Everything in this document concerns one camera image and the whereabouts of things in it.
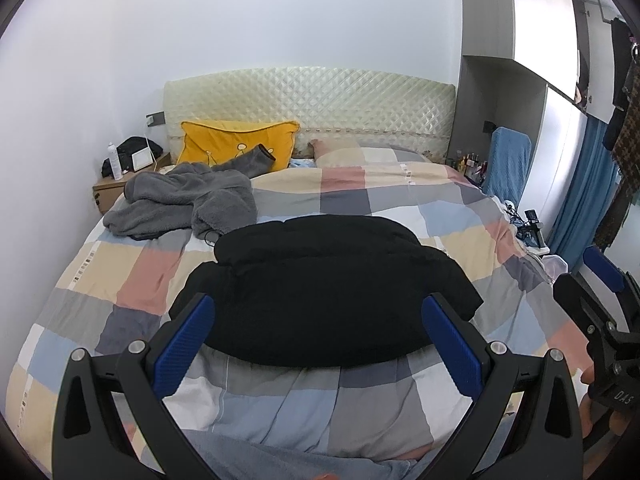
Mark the grey blue garment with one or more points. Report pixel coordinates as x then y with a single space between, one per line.
250 462

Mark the checked pastel duvet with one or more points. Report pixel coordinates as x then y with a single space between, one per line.
140 270

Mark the cream quilted headboard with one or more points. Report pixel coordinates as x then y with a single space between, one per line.
350 100

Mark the blue curtain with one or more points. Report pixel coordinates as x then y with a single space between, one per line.
580 195

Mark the black jacket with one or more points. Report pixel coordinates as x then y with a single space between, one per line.
325 285

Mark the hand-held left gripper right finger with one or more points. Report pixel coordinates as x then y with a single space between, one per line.
452 350

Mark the person's right hand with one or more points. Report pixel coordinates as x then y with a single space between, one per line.
588 376

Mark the yellow pillow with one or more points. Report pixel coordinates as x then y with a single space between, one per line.
220 142

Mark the white tablet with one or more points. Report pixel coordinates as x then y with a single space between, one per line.
142 160

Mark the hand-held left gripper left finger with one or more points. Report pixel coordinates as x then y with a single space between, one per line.
182 350

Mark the grey fleece robe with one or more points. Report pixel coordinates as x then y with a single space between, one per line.
165 195

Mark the cluster of small bottles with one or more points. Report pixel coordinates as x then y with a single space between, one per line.
470 164

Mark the white grey wardrobe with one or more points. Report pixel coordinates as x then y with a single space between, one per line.
530 25

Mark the wooden nightstand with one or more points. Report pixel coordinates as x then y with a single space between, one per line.
107 192

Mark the white spray bottle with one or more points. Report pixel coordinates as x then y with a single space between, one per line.
115 162

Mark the dark hanging clothes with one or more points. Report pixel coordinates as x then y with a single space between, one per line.
619 85

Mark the dark wall switch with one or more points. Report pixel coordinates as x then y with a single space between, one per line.
488 126

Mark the black bag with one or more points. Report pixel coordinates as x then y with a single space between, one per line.
132 146

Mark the grey pillow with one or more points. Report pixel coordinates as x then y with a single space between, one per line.
405 152

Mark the light blue cloth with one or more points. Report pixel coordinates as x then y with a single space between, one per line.
302 163

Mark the blue towel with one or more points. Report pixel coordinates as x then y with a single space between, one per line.
507 165

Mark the brown patterned hanging garment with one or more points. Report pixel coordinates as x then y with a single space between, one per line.
627 160

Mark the pink pillow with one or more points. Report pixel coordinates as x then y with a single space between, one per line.
327 147

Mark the wall socket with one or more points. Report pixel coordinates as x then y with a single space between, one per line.
155 119

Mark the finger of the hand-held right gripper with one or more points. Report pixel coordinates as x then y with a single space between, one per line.
600 266
575 295

